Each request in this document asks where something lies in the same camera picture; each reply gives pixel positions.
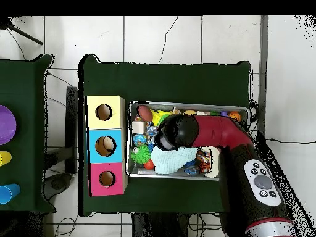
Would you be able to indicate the cream muslin cloth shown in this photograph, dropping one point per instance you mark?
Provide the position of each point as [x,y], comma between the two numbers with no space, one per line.
[214,163]

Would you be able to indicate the plain wooden block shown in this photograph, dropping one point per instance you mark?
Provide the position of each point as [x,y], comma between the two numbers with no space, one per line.
[138,127]

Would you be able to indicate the mint green muslin cloth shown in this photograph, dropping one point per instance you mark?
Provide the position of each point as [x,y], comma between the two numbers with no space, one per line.
[170,160]

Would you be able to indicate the brown toy football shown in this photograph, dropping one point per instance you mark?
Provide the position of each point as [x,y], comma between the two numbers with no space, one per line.
[145,113]

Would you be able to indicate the blue cup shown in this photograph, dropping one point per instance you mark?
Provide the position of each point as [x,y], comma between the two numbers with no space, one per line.
[9,193]

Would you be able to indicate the red ball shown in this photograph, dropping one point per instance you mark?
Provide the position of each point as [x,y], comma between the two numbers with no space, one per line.
[149,165]

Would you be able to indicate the black tripod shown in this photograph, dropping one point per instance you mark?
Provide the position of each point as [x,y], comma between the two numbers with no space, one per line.
[6,22]

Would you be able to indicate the green spiky ball with eyes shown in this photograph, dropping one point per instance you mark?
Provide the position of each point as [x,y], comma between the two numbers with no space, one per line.
[140,154]

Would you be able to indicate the dark green side table cloth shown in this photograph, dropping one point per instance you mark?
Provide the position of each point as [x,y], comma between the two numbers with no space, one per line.
[29,98]

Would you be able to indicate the clear mesh bin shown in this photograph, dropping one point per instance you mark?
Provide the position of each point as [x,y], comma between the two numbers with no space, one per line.
[148,174]

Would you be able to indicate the plain green spiky ball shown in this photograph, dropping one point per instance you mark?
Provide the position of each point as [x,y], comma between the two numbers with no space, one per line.
[161,119]

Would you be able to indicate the blue globe ball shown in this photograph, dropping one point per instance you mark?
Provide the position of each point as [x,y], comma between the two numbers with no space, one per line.
[139,139]

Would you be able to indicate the yellow cup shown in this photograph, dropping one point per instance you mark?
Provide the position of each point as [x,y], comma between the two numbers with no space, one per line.
[5,158]

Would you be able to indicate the wooden box with three holes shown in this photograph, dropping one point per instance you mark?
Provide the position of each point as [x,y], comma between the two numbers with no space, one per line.
[94,148]

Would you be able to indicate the dark green tablecloth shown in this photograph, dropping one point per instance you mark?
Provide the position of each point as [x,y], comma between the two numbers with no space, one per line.
[173,79]

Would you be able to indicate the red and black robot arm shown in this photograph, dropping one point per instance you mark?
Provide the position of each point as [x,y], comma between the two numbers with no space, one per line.
[232,143]

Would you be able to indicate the purple plate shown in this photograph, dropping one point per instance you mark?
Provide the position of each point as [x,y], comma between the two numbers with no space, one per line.
[6,124]

